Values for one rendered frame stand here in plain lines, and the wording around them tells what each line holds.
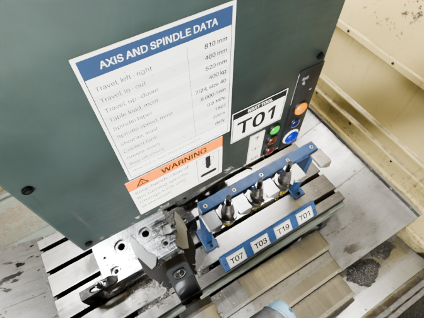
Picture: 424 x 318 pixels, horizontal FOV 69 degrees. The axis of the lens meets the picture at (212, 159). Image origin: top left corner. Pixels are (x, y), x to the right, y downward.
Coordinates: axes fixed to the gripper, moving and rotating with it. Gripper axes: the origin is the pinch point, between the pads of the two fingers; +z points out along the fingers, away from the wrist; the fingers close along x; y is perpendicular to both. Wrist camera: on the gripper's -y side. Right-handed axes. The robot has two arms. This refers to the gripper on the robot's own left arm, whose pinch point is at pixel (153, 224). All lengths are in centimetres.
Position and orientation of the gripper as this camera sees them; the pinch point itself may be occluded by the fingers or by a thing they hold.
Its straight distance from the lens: 71.7
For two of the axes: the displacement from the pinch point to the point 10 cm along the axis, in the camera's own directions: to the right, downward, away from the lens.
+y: 0.0, 5.1, 8.6
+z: -5.1, -7.4, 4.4
